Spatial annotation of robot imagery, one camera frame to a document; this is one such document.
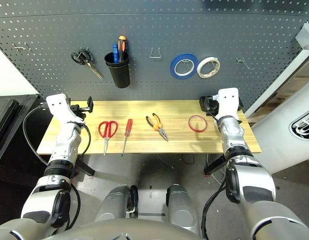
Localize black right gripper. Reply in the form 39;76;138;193
199;96;220;116

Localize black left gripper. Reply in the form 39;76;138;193
70;96;94;119

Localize red tape roll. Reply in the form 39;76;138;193
188;114;209;133

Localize red handled scissors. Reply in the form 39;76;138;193
98;120;119;156

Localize red handled screwdriver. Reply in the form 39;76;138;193
120;118;134;157

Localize orange black needle-nose pliers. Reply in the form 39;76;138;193
145;112;170;142

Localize dark grey metal pegboard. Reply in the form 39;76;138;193
0;0;309;118

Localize white tape roll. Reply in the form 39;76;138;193
196;56;222;79

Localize black plastic cup holder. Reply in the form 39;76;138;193
104;51;131;89

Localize blue tape roll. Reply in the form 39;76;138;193
169;53;199;80

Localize silver long peg hook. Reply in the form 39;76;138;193
235;57;253;70

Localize black flight case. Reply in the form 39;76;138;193
0;94;49;166

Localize black ribbed hard case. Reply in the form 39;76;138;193
0;99;20;156

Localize wooden shelf rack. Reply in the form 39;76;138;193
244;47;309;126

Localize silver double peg hook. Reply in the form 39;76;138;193
12;42;32;53

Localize silver robot left leg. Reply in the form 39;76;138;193
94;184;139;226

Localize silver robot leg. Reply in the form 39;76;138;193
165;183;202;235
94;184;139;226

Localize silver robot right leg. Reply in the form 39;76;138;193
165;183;202;235

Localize translucent plastic box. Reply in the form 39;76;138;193
295;21;309;50

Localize grey robot torso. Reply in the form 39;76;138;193
54;219;208;240

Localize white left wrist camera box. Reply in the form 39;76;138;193
46;93;84;125

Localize black handled scissors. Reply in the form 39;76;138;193
70;47;105;81

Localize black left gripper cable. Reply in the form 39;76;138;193
75;122;92;156

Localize blue handled screwdriver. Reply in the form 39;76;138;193
112;43;120;63

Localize orange black handled screwdriver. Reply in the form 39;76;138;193
117;35;128;62

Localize silver wire pliers holder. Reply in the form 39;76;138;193
149;47;162;59

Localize black left wrist camera cable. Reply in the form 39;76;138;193
22;103;49;166

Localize black left upper arm cable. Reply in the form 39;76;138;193
66;183;82;231

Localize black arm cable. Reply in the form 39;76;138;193
202;179;228;240
66;183;82;231

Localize black right upper arm cable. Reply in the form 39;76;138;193
202;179;228;240

